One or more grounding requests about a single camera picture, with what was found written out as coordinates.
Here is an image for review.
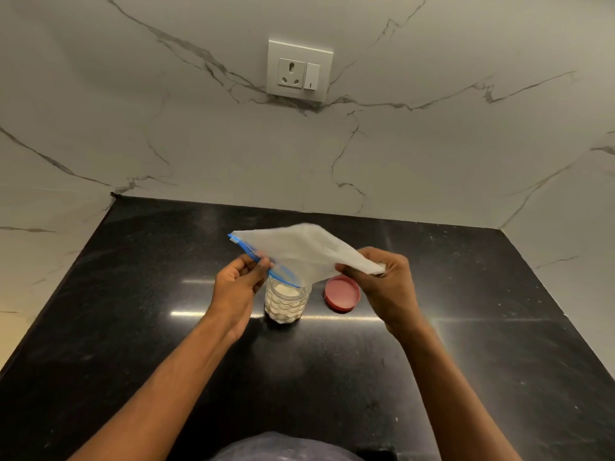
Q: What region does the person's left hand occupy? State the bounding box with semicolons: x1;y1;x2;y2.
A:
206;253;273;344

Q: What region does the clear zip bag blue seal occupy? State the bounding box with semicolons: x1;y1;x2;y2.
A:
228;223;386;288

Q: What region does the red jar lid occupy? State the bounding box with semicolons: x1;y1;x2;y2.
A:
324;275;361;313

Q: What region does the person's right forearm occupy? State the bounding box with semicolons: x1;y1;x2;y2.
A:
391;319;522;461

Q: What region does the clear textured plastic jar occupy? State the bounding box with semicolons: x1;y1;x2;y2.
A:
265;276;311;325

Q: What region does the white wall socket switch plate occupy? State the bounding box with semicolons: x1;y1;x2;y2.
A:
266;40;333;103

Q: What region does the person's right hand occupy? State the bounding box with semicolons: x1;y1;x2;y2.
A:
335;247;426;339

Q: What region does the person's grey shirt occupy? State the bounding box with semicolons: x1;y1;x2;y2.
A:
211;431;366;461

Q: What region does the person's left forearm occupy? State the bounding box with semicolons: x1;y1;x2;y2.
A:
67;316;241;461

